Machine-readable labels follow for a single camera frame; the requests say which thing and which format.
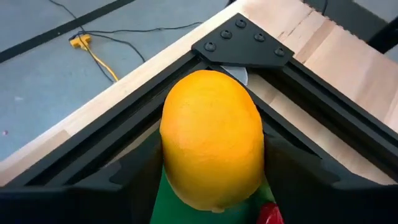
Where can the yellow lemon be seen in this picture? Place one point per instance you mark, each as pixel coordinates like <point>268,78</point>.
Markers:
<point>211,140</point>

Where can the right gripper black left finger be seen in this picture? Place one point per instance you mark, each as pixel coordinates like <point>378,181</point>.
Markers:
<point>93,205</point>

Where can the black aluminium table frame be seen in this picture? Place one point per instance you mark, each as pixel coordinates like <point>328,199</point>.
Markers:
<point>124,124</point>

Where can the black bracket screw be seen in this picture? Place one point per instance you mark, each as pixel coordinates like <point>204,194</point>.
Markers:
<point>226,34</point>
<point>280,51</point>
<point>241,23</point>
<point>210,46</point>
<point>259,37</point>

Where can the green table mat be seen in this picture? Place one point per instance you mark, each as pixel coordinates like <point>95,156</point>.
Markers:
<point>164,208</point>

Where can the red mini bell pepper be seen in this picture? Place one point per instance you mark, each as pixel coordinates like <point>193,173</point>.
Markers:
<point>269,215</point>

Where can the yellow power plug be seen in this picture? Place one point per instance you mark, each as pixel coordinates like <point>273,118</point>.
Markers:
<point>80,41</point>

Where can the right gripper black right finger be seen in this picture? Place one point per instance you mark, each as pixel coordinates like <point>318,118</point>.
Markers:
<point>326,205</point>

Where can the grey round disc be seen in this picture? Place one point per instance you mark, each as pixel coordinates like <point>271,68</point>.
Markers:
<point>237,74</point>

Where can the black corner bracket plate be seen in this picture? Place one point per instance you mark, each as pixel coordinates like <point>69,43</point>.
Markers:
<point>242,49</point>

